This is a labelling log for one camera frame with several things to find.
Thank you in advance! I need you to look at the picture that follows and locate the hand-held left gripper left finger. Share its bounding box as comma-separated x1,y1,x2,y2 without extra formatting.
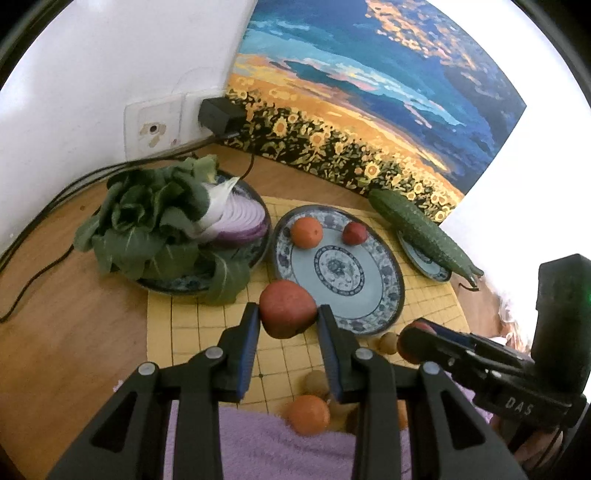
46,302,262,480

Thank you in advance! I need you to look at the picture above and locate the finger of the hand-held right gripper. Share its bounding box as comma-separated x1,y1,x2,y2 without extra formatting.
418,318,490,354
416,330,490,384

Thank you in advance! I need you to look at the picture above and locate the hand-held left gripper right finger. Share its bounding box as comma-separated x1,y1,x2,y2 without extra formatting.
316,305,529,480

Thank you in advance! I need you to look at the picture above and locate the small red apple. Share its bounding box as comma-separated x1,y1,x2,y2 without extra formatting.
342,222,369,245
397,320,437,365

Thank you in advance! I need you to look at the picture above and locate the large red apple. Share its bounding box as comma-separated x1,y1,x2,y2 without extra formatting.
259,279,319,340

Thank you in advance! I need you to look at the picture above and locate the orange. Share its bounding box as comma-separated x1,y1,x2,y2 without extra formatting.
288,394,331,435
290,217,324,249

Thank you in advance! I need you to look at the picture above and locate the large blue patterned plate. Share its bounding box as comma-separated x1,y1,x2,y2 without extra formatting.
270,204,406,337

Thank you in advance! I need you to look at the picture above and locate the person's right hand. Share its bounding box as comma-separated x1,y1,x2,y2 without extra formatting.
492,413,566,467

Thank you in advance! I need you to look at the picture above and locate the yellow grid mat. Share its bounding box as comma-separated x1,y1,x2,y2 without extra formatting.
147,195,472,416

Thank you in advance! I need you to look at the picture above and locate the small blue patterned plate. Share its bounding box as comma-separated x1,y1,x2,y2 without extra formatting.
397,231,452,283

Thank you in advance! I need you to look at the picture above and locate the green cucumber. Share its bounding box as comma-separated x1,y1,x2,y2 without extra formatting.
368,188,485,278
392,224,479,292

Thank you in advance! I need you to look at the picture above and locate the purple towel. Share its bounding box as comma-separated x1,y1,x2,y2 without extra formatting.
164,388,495,480

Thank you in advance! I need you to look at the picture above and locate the dark blue patterned plate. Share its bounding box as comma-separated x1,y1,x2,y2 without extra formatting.
122,171,272,296

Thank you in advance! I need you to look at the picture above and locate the sliced red onion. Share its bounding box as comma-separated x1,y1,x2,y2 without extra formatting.
196,178,269,243

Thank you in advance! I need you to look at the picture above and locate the green bok choy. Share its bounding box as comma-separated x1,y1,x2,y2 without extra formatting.
74,154,252,306

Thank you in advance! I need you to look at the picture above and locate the black power adapter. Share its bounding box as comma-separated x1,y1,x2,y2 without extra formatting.
198,97,245,136

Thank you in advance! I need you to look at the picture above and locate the sunflower field painting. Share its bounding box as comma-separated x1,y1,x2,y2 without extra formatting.
221,0,527,222

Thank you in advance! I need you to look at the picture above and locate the thin black cable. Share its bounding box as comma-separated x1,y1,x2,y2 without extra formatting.
238,150,256,182

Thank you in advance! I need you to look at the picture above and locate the white wall socket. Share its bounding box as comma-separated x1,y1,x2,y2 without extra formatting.
124,69,232,162

